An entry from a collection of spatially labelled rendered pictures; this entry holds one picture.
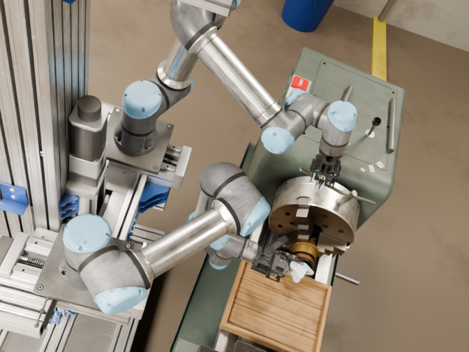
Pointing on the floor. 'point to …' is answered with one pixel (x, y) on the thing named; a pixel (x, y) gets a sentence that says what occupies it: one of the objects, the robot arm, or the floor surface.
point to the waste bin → (305, 13)
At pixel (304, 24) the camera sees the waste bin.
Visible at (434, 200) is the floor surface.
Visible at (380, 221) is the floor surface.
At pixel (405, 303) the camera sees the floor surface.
